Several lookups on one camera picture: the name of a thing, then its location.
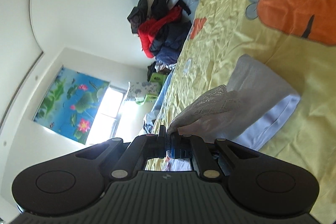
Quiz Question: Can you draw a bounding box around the light lavender lace garment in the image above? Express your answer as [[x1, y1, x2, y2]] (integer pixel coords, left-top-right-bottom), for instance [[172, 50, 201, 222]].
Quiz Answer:
[[167, 55, 301, 151]]

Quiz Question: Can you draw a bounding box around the black clothes pile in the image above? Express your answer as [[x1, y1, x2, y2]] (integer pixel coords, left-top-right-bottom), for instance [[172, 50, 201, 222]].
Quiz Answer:
[[127, 0, 191, 34]]

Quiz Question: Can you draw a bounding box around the window with bright light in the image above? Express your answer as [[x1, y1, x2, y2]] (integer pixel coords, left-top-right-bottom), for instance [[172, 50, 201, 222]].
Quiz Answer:
[[86, 87, 153, 145]]

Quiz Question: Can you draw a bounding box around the floral white pillow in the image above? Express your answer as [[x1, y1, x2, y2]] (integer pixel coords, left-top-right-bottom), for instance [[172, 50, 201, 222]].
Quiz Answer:
[[125, 81, 162, 102]]

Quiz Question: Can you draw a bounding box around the green plastic stool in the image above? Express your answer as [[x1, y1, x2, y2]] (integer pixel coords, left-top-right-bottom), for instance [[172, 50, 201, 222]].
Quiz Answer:
[[134, 73, 167, 105]]

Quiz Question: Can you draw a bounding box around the lotus pond poster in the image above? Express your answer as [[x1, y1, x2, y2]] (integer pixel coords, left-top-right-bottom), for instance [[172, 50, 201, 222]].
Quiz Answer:
[[34, 67, 109, 144]]

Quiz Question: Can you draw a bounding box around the dark navy jacket pile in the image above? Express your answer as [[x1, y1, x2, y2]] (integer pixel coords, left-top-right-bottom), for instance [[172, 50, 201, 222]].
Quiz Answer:
[[149, 21, 192, 65]]

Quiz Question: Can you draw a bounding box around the red puffer jacket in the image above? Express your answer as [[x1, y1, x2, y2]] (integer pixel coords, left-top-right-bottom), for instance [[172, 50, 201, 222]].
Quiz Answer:
[[138, 7, 182, 59]]

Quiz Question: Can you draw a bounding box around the yellow carrot print quilt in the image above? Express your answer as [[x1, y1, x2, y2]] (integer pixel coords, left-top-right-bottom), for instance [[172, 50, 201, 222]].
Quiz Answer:
[[153, 0, 335, 223]]

